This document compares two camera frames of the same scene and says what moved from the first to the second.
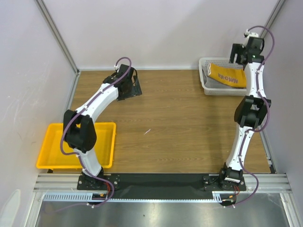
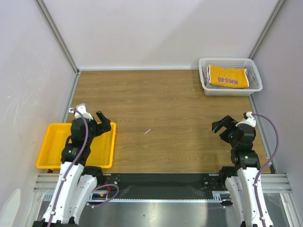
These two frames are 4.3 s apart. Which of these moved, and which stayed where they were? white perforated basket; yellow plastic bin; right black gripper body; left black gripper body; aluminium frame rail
Moved: right black gripper body; left black gripper body
Stayed: aluminium frame rail; yellow plastic bin; white perforated basket
